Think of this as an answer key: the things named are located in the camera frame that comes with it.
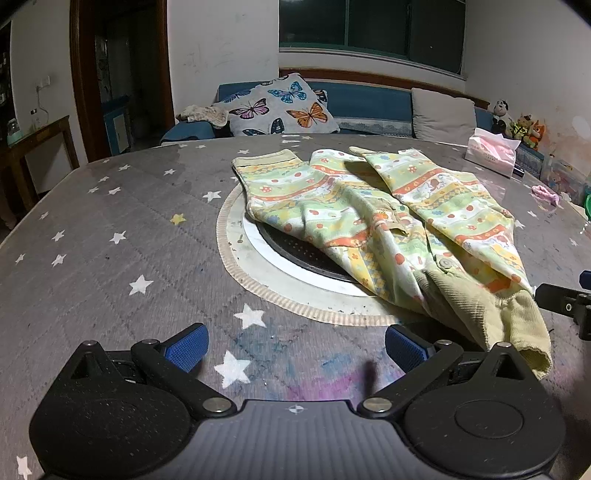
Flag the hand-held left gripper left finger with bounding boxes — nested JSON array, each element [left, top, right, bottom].
[[55, 323, 234, 420]]

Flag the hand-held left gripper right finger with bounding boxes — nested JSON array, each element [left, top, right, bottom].
[[358, 324, 543, 417]]

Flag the patterned green children's pants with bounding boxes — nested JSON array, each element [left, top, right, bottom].
[[231, 147, 553, 381]]

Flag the small pink cloth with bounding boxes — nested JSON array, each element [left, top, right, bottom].
[[531, 185, 561, 206]]

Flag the clear plastic storage box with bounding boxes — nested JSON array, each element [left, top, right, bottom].
[[540, 157, 591, 204]]

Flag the round built-in cooktop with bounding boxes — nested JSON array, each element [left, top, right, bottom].
[[216, 187, 416, 326]]

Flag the grey star-print tablecloth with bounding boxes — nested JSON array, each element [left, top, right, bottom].
[[0, 131, 591, 480]]

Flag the blue patterned box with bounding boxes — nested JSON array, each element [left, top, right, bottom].
[[515, 145, 546, 174]]

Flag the orange plush toy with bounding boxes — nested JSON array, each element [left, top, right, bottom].
[[526, 119, 546, 149]]

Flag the pink tissue pack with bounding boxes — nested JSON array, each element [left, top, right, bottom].
[[464, 128, 522, 177]]

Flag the yellow plush toy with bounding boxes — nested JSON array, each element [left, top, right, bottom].
[[510, 114, 532, 141]]

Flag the panda plush toy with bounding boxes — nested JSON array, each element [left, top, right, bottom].
[[490, 99, 512, 134]]

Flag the plain grey pillow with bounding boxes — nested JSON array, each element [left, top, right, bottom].
[[411, 88, 477, 140]]

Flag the blue cabinet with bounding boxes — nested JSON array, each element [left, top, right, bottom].
[[102, 96, 132, 155]]

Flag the crumpled beige cloth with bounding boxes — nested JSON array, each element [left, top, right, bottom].
[[178, 104, 229, 129]]

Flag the blue sofa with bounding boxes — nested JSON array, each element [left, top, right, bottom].
[[160, 68, 495, 146]]

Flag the butterfly print pillow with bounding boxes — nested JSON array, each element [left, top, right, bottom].
[[213, 74, 341, 138]]

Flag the wooden side table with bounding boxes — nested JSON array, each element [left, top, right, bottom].
[[0, 115, 80, 229]]

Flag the dark wooden shelf cabinet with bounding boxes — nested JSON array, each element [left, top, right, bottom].
[[0, 23, 12, 116]]

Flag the dark window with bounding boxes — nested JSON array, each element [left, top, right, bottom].
[[278, 0, 467, 77]]

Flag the brown wooden door frame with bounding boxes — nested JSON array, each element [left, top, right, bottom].
[[69, 0, 176, 162]]

